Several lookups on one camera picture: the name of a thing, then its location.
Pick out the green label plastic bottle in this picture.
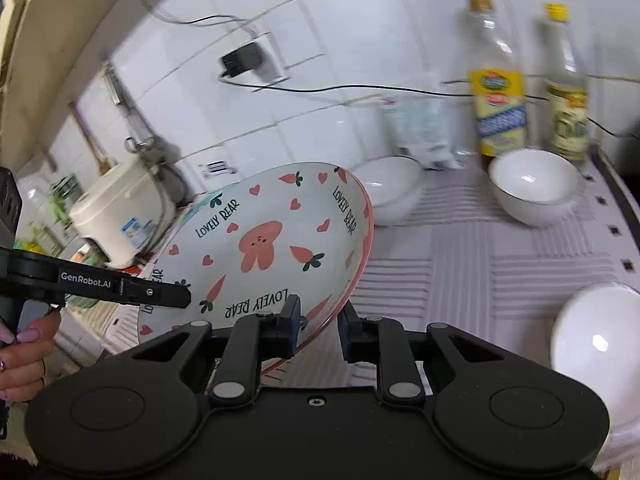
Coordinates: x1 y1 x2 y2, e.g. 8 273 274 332
20 174 87 261

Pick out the white bowl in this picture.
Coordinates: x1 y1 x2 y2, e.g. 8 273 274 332
488 148 587 227
550 282 640 441
347 156 426 227

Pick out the white wall socket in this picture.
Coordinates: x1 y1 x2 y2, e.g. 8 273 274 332
247 32 291 86

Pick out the black cable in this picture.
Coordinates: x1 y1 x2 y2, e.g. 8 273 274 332
217 72 640 141
137 0 261 46

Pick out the person's left hand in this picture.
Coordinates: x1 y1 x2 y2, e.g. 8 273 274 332
0 305 62 403

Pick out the pink rabbit print plate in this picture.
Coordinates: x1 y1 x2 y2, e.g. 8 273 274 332
137 161 375 376

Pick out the striped tablecloth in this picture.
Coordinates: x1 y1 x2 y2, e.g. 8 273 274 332
55 150 640 476

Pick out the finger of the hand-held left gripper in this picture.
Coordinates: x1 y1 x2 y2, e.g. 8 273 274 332
122 279 192 311

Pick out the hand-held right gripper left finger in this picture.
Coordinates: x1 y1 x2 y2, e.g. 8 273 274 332
131 294 304 408

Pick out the white wall sticker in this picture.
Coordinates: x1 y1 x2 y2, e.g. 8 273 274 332
197 160 239 179

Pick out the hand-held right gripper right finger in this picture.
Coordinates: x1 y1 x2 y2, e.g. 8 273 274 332
338 302 505 408

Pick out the black power adapter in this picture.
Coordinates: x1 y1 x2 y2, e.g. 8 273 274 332
220 41 266 80

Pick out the yellow label glass bottle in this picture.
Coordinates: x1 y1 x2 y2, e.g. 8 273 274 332
462 0 531 171

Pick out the clear green label bottle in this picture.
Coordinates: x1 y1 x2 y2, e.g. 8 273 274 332
537 2 593 163

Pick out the metal wall pipe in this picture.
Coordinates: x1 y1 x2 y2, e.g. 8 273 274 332
102 62 173 163

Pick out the white rice cooker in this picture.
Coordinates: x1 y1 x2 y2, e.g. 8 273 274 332
69 152 178 268

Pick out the white plastic bag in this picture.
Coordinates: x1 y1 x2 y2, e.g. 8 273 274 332
380 95 476 171

